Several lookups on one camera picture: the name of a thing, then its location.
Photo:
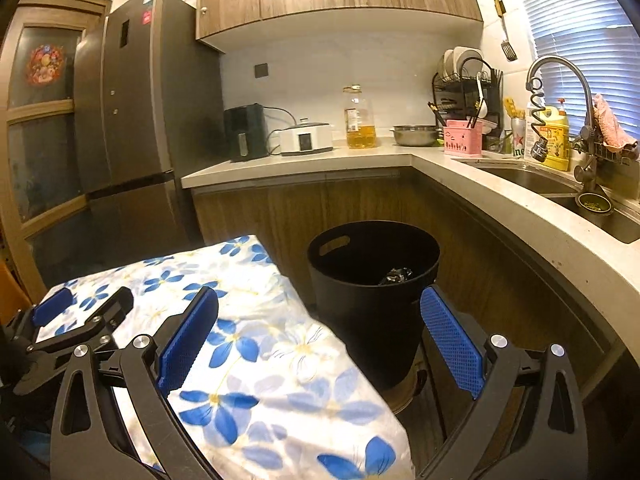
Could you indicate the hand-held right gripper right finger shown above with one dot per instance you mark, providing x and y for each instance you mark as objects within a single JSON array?
[{"x": 450, "y": 340}]

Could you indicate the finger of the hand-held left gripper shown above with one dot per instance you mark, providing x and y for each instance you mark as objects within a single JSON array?
[
  {"x": 52, "y": 305},
  {"x": 112, "y": 307}
]

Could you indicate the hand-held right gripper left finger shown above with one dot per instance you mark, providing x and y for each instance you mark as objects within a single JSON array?
[{"x": 187, "y": 340}]

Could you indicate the black trash bin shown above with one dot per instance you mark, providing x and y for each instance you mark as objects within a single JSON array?
[{"x": 370, "y": 330}]

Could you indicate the black plastic bag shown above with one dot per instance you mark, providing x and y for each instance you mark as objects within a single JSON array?
[{"x": 395, "y": 276}]

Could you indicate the blue floral tablecloth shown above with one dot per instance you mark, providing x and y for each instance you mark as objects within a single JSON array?
[{"x": 275, "y": 360}]

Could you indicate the steel kitchen sink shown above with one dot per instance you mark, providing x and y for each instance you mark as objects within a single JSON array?
[{"x": 530, "y": 180}]

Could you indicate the wooden glass door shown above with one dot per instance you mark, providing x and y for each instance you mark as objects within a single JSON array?
[{"x": 40, "y": 110}]

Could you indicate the round sink strainer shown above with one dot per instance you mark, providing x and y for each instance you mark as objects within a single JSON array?
[{"x": 595, "y": 204}]

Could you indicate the grey refrigerator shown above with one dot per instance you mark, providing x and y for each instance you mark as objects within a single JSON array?
[{"x": 145, "y": 110}]

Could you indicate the pink utensil holder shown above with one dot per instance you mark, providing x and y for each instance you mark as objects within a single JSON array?
[{"x": 462, "y": 140}]

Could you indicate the steel mixing bowl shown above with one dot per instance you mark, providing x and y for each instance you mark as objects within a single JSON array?
[{"x": 416, "y": 136}]

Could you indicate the white beverage can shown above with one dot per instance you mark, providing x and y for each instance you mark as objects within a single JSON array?
[{"x": 517, "y": 140}]

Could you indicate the black air fryer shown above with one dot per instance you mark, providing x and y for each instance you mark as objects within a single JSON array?
[{"x": 247, "y": 132}]

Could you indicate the yellow detergent bottle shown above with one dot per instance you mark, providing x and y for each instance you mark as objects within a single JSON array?
[{"x": 557, "y": 142}]

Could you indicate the dark chopsticks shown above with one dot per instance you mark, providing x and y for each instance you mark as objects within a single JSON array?
[{"x": 436, "y": 114}]

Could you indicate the cooking oil bottle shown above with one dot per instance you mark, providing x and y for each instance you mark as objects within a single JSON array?
[{"x": 360, "y": 130}]

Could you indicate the white slow cooker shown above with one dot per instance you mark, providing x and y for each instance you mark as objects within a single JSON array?
[{"x": 306, "y": 140}]

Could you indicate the white ladle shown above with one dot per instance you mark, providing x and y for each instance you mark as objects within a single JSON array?
[{"x": 481, "y": 107}]

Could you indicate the yellow kitchen brush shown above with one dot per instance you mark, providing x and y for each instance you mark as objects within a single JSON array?
[{"x": 512, "y": 107}]

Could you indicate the colourful round door decal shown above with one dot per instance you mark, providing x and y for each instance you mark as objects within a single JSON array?
[{"x": 46, "y": 64}]

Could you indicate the black dish rack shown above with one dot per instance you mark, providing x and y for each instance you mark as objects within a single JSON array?
[{"x": 457, "y": 97}]

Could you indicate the metal faucet caddy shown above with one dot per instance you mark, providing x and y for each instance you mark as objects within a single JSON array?
[{"x": 620, "y": 155}]

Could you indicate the pink dish cloth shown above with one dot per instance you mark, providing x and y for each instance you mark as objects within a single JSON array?
[{"x": 612, "y": 127}]

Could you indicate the white plates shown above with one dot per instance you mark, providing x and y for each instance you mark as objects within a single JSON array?
[{"x": 462, "y": 60}]

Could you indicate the steel kitchen faucet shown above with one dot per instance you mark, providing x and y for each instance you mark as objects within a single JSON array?
[{"x": 580, "y": 80}]

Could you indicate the hanging slotted spatula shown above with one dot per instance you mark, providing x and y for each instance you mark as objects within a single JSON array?
[{"x": 509, "y": 52}]

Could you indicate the window blinds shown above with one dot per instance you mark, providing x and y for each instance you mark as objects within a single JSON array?
[{"x": 590, "y": 25}]

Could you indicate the dark wall outlet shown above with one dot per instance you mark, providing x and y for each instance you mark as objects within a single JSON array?
[{"x": 261, "y": 70}]

